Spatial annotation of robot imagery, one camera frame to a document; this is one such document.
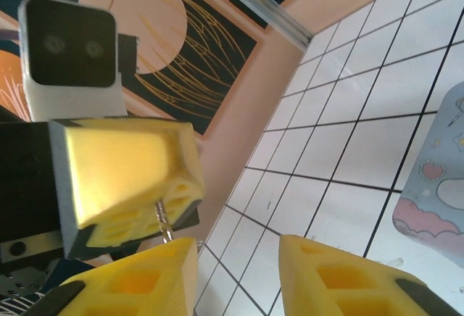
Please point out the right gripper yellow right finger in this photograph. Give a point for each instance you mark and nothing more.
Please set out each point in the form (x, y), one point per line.
(344, 287)

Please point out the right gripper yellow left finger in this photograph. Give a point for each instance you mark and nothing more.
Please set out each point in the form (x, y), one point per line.
(145, 279)

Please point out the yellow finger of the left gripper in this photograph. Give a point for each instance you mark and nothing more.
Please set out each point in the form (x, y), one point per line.
(145, 227)
(116, 171)

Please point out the blue cartoon tin box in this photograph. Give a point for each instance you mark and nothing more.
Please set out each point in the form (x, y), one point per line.
(435, 185)

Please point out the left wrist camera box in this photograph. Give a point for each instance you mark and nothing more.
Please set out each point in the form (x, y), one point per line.
(69, 48)

